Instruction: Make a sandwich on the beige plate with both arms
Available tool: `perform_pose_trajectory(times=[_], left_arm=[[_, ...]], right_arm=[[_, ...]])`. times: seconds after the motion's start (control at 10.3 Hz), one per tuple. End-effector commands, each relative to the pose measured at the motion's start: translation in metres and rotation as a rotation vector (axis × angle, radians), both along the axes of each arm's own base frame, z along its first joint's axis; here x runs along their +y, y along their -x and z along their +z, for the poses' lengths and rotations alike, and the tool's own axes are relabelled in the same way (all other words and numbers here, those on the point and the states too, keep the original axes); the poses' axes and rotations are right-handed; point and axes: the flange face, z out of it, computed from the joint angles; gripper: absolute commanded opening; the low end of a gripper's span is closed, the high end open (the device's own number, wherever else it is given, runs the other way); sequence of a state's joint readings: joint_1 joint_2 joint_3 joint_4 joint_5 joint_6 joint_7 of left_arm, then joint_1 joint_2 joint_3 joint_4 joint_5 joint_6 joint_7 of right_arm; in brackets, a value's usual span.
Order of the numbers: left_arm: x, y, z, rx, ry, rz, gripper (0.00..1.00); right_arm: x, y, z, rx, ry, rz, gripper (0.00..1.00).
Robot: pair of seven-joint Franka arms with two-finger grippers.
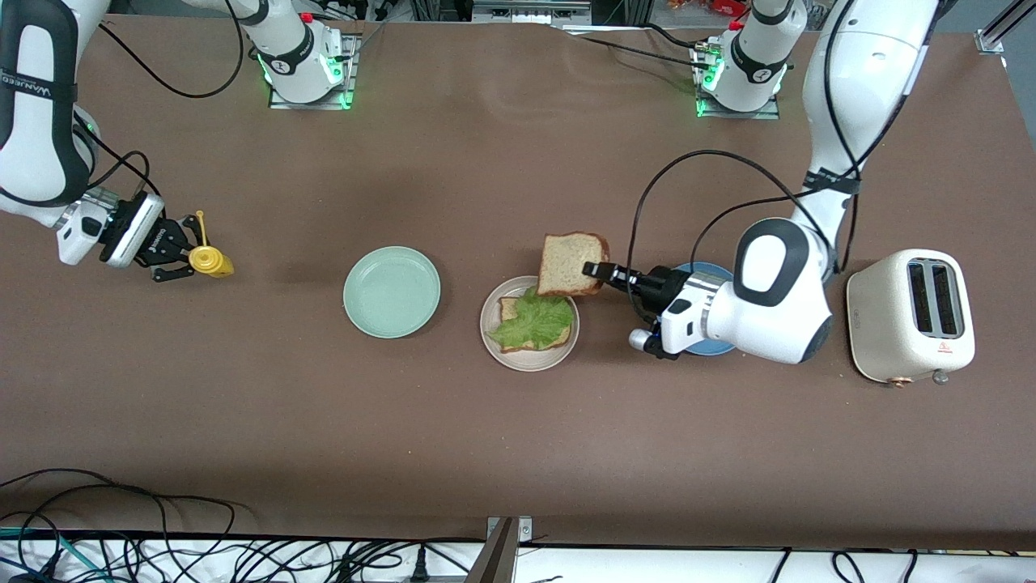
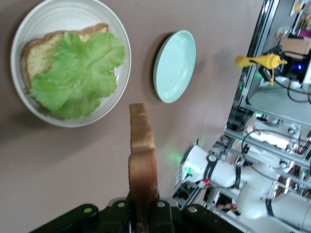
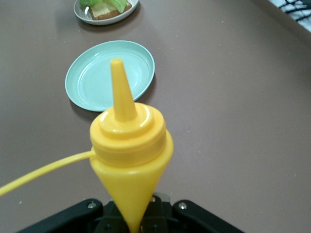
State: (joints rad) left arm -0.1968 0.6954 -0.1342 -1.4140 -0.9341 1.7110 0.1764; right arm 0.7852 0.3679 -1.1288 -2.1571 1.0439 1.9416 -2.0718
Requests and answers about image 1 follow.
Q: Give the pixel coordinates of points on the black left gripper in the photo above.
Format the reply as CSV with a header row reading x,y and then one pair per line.
x,y
657,286

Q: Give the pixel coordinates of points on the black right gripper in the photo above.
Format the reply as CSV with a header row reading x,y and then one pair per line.
x,y
164,248

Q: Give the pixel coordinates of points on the yellow mustard squeeze bottle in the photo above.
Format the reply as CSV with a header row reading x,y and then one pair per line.
x,y
210,261

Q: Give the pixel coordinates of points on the brown bread slice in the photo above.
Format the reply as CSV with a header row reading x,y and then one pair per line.
x,y
571,263
508,309

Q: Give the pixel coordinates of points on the green lettuce leaf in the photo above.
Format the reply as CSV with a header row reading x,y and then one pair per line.
x,y
534,320

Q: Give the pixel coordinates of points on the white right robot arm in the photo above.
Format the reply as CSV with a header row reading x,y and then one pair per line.
x,y
40,121

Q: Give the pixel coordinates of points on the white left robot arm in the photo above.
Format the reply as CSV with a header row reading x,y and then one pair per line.
x,y
777,300

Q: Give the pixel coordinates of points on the beige plate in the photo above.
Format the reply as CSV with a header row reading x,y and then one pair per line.
x,y
530,363

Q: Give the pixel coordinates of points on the blue plate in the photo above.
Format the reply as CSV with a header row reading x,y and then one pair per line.
x,y
712,348

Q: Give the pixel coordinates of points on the mint green plate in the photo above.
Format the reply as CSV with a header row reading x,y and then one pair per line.
x,y
392,292

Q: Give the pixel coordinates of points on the brown table cover sheet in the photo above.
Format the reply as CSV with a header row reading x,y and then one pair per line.
x,y
518,453

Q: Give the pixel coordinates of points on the cream white toaster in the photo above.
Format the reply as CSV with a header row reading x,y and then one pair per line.
x,y
882,324

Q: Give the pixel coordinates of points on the grey device box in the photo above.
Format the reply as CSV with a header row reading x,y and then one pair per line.
x,y
530,10

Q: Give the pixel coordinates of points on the red snack packet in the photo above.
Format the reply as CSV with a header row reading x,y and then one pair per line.
x,y
724,6

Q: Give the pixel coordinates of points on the black power plug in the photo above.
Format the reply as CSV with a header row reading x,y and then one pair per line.
x,y
419,567

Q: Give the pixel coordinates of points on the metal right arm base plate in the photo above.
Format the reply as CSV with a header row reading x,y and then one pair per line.
x,y
344,89

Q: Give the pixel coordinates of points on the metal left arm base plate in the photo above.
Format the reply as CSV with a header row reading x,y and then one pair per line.
x,y
773,112

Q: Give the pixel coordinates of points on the grey metal table bracket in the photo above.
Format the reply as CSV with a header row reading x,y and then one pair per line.
x,y
498,559

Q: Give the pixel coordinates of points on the aluminium frame rail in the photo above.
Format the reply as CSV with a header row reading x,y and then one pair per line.
x,y
995,32

